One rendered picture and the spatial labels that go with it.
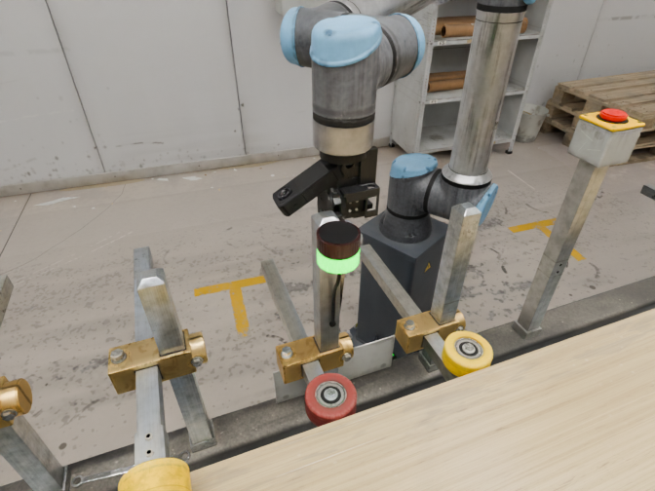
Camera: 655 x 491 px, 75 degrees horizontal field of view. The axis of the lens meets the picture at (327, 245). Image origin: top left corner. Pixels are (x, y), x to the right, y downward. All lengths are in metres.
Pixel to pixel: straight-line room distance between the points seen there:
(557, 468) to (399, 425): 0.21
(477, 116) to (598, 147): 0.47
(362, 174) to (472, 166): 0.68
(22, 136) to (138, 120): 0.72
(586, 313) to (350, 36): 0.93
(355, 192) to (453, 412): 0.36
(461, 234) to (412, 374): 0.37
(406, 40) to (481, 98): 0.59
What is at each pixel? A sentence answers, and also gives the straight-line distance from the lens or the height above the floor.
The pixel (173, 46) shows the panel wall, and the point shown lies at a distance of 3.15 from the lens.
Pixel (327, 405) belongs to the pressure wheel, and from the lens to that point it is 0.68.
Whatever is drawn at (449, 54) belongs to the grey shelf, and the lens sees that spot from 3.72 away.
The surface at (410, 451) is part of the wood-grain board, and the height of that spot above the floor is 0.90.
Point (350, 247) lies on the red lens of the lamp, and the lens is 0.56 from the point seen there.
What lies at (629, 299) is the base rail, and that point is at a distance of 1.36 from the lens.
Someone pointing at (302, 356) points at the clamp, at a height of 0.87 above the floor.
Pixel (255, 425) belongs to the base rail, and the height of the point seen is 0.70.
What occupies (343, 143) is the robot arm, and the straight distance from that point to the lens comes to 0.61.
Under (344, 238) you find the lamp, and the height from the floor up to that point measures 1.15.
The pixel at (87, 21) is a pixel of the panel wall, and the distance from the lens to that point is 3.16.
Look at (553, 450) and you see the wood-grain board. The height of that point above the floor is 0.90.
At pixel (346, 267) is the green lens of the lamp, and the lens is 0.58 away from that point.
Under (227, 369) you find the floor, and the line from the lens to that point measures 1.89.
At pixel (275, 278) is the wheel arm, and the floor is 0.86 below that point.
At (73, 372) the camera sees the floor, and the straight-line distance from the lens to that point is 2.12.
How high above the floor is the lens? 1.48
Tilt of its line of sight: 37 degrees down
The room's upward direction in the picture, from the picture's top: straight up
